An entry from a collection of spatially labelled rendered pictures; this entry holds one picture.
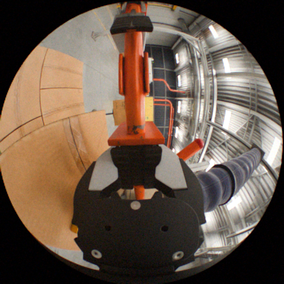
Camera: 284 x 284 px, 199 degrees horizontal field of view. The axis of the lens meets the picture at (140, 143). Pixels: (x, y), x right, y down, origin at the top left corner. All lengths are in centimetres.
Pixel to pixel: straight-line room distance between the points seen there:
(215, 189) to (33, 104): 102
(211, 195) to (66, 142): 42
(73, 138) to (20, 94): 61
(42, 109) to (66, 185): 64
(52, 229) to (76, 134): 19
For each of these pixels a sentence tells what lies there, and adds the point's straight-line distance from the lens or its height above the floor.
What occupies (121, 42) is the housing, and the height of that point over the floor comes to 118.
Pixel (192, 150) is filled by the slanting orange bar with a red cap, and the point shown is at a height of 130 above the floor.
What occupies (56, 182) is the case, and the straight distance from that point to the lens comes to 16.
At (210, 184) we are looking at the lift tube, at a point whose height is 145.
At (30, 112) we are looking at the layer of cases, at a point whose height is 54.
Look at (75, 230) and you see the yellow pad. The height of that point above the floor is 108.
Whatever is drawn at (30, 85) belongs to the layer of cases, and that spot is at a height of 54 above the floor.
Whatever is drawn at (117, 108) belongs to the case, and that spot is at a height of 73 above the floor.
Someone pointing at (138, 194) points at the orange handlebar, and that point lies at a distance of 18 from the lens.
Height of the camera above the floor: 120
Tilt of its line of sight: level
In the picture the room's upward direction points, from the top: 88 degrees clockwise
